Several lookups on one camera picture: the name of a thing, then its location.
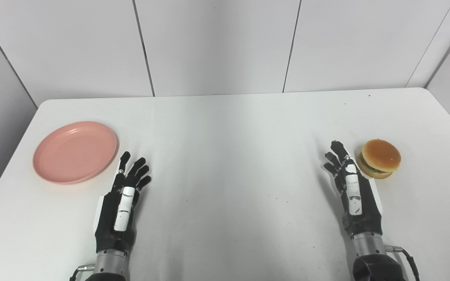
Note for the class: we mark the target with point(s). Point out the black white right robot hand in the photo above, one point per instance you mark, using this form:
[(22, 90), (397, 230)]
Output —
[(365, 210)]

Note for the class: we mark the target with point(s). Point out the toy hamburger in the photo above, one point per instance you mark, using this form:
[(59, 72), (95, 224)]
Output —
[(381, 156)]

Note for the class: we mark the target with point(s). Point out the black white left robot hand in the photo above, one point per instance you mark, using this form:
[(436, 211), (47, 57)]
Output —
[(109, 218)]

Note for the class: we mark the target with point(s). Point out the pink round plate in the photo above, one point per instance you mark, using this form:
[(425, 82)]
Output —
[(74, 153)]

